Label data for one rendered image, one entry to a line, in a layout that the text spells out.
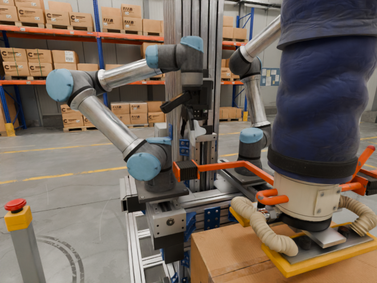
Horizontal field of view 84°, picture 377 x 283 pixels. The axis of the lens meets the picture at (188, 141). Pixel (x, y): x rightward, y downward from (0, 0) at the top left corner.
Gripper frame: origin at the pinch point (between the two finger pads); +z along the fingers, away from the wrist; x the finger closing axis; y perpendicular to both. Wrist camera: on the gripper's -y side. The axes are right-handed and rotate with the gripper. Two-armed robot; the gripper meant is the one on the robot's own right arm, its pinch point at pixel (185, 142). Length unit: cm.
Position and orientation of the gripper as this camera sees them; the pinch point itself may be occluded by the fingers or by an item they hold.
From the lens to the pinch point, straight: 76.9
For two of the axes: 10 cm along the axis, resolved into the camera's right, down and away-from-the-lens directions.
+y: 9.6, -0.7, 2.8
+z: 0.0, 9.6, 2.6
